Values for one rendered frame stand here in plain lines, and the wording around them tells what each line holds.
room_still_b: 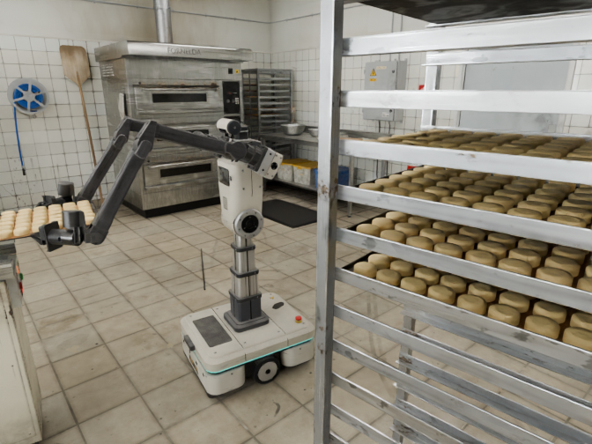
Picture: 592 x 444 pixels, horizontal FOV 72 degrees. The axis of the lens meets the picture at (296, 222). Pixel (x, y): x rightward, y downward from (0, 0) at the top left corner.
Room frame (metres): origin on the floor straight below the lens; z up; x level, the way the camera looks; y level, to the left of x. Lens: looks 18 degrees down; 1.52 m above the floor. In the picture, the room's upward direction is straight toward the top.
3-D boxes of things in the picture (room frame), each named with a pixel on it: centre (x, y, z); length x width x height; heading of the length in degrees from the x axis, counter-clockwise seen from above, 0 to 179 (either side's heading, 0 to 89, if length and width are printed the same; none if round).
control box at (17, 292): (1.53, 1.16, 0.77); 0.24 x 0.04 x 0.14; 32
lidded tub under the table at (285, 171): (6.20, 0.03, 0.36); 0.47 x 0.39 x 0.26; 129
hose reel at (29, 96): (4.93, 3.10, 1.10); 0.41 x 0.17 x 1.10; 130
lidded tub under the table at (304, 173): (5.90, -0.23, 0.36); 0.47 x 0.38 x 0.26; 130
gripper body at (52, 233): (1.40, 0.87, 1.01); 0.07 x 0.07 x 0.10; 77
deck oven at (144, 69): (5.54, 1.53, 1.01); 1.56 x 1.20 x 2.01; 130
